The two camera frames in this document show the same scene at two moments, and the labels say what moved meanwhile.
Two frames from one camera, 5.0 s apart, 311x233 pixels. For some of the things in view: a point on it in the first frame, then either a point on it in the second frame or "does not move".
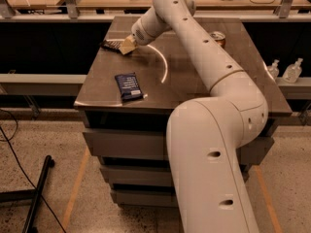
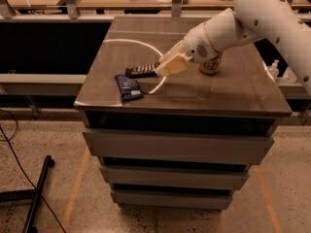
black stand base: [30, 193] does not move
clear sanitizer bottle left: [273, 69] does not move
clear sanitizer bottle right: [293, 71] does not move
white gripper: [141, 33] to [196, 48]
